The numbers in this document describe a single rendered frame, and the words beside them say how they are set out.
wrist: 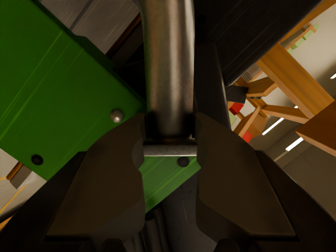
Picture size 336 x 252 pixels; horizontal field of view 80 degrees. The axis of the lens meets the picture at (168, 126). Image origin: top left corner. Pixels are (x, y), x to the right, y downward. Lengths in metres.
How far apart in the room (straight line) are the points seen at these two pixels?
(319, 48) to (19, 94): 10.01
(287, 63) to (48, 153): 0.88
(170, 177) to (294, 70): 0.83
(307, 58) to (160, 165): 9.73
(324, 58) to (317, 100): 9.12
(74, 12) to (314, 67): 9.65
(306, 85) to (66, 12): 0.84
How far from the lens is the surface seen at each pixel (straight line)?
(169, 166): 0.17
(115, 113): 0.16
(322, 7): 0.65
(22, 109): 0.19
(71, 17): 0.55
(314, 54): 9.97
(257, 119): 4.13
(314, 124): 0.71
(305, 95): 0.97
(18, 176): 0.41
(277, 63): 0.94
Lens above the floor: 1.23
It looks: 1 degrees down
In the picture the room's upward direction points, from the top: 137 degrees clockwise
